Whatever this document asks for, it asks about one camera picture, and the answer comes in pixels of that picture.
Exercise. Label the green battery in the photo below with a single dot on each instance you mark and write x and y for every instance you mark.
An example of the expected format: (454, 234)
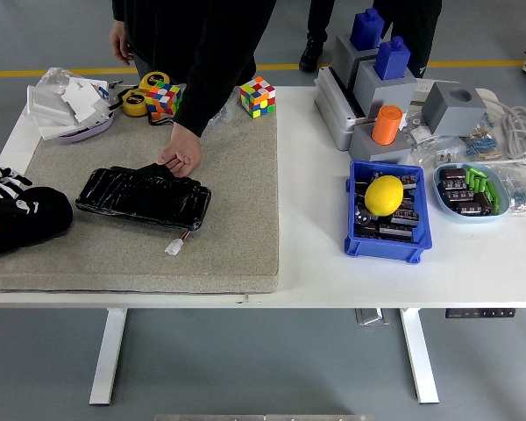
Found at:
(470, 177)
(496, 204)
(478, 183)
(491, 190)

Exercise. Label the light blue dish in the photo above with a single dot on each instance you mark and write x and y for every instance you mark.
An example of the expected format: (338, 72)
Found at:
(506, 193)

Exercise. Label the bag of blue resistors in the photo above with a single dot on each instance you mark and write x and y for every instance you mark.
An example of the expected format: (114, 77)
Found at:
(521, 193)
(482, 147)

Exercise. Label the blue plastic bin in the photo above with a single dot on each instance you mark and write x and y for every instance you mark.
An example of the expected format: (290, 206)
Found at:
(381, 252)

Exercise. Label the metal bracket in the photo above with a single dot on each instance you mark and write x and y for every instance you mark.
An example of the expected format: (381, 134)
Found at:
(372, 316)

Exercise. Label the colourful puzzle cube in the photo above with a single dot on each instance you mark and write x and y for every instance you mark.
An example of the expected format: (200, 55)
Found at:
(164, 101)
(258, 96)

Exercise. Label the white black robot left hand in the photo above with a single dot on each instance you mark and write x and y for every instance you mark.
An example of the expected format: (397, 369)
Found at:
(2, 180)

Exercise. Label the yellow lemon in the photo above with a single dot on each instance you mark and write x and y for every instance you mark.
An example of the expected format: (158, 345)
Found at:
(383, 195)

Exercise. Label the clear bag of small parts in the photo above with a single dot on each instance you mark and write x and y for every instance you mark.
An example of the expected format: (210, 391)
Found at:
(434, 147)

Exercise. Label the blue bottle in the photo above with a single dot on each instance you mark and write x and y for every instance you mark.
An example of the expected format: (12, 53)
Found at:
(367, 28)
(392, 57)

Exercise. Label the black table control panel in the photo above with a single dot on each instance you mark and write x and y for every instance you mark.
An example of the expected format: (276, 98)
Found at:
(480, 313)

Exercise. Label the grey-brown mat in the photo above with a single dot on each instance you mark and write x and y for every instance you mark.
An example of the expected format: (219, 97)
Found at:
(228, 197)

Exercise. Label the person's right hand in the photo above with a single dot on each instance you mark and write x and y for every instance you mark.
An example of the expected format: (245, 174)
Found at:
(120, 41)

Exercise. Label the orange cylinder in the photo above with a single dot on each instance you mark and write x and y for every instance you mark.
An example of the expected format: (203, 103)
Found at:
(388, 125)

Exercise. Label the grey block with round hole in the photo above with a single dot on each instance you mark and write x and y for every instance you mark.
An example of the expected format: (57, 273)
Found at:
(447, 112)

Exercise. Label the small metal tool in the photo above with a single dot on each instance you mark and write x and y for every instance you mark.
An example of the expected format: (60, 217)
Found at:
(116, 84)

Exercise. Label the person's left hand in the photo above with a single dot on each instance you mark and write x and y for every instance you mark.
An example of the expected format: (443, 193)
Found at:
(185, 151)

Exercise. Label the small clear plastic bag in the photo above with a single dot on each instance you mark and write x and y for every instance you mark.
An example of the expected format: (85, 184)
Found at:
(223, 112)

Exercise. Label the white table leg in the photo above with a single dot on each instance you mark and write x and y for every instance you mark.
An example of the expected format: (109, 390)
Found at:
(418, 359)
(107, 359)

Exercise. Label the yellow tape measure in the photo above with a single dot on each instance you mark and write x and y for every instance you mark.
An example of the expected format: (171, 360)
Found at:
(133, 103)
(153, 81)

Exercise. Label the black rag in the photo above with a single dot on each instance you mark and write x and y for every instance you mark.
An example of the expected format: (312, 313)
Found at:
(44, 223)

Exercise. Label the person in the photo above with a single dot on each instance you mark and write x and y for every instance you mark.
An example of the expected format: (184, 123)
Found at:
(416, 35)
(179, 35)

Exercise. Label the person's left forearm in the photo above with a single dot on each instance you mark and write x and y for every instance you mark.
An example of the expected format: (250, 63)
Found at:
(201, 101)

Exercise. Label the purple tray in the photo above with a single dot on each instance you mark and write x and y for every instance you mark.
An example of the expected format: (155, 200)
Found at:
(92, 131)

